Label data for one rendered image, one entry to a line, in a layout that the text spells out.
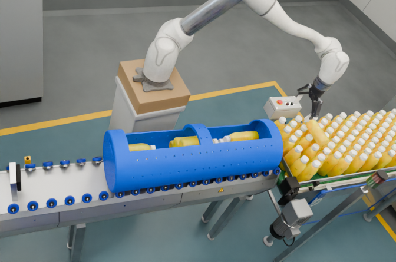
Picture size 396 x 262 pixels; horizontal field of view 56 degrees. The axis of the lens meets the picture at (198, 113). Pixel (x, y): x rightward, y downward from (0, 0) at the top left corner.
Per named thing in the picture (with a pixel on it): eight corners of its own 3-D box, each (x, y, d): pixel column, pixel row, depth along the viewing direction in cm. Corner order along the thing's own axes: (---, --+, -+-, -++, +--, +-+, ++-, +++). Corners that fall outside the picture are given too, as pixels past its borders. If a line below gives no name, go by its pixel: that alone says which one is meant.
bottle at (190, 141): (177, 148, 185) (210, 145, 193) (181, 155, 179) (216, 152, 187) (178, 135, 182) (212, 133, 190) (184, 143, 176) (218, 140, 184)
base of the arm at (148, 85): (127, 69, 211) (129, 62, 207) (164, 66, 221) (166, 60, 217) (137, 93, 202) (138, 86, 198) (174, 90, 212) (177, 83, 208)
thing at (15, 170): (11, 181, 168) (9, 162, 157) (21, 180, 169) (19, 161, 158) (12, 201, 162) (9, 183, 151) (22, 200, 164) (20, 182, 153)
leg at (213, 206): (200, 216, 289) (228, 173, 244) (207, 215, 291) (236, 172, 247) (203, 223, 286) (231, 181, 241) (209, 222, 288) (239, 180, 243)
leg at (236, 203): (205, 234, 281) (236, 192, 236) (213, 232, 283) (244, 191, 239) (208, 241, 278) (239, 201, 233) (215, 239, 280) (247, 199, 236)
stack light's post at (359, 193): (273, 259, 283) (359, 186, 205) (277, 258, 285) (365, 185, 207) (275, 265, 281) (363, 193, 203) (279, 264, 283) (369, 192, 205)
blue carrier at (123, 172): (100, 158, 188) (105, 117, 171) (248, 143, 225) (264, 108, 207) (111, 205, 170) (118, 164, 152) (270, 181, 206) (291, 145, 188)
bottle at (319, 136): (322, 141, 212) (305, 116, 222) (317, 148, 217) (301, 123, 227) (332, 138, 214) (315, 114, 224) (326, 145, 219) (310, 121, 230)
